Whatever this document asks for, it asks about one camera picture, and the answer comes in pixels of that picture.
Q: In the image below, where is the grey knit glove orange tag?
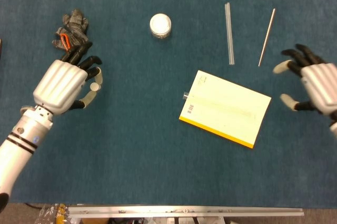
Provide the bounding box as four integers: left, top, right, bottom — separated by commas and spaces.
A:
52, 8, 90, 53

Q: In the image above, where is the long clear glass tube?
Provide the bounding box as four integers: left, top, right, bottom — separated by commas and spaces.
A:
224, 2, 235, 66

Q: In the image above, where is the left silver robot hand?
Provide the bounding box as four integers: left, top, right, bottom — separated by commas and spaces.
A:
33, 41, 104, 116

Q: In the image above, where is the white lidded round jar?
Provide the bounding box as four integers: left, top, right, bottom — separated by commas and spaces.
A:
149, 13, 172, 40

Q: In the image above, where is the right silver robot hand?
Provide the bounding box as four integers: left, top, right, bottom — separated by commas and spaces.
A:
272, 44, 337, 119

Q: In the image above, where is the thin metal rod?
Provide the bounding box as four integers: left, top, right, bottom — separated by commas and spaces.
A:
257, 8, 276, 67

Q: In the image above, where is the crinkled clear plastic bag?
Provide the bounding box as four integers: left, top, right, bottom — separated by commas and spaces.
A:
34, 202, 70, 224

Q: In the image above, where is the aluminium profile rail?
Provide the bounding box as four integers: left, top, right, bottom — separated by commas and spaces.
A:
67, 205, 305, 219

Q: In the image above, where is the pale yellow booklet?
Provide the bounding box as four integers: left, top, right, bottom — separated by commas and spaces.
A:
179, 70, 272, 149

